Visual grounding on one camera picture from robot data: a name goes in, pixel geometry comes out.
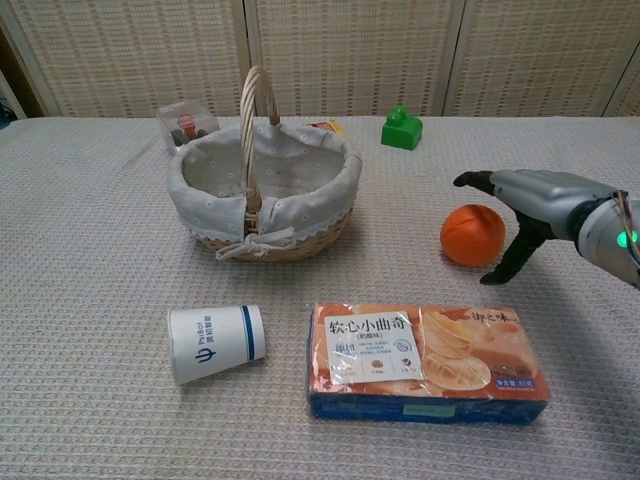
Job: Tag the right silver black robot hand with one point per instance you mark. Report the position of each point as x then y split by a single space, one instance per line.
537 200

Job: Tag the orange fruit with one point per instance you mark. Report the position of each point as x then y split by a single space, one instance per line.
472 234

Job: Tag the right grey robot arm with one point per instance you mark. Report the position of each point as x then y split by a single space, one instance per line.
612 235

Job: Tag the beige woven folding screen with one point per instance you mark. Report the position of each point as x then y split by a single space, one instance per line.
320 55

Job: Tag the wicker basket with cloth lining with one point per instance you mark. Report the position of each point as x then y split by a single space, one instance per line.
260 200

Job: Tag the green toy block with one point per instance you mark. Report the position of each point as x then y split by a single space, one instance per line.
401 129

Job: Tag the orange blue cookie box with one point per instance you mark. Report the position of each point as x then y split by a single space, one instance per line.
425 362

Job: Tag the yellow orange snack packet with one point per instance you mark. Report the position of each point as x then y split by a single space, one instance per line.
327 127

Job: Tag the white paper cup blue logo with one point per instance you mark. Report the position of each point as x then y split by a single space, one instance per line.
215 342

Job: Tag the clear plastic box with toy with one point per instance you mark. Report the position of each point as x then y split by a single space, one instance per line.
186 125

